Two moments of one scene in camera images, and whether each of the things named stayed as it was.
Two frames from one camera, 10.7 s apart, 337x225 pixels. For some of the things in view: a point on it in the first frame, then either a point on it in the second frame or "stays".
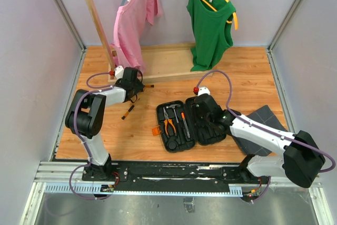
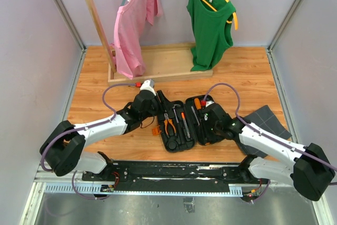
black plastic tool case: [180, 128] stays
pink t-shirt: [130, 20] stays
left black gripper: [139, 86] → [167, 105]
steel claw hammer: [173, 106] stays
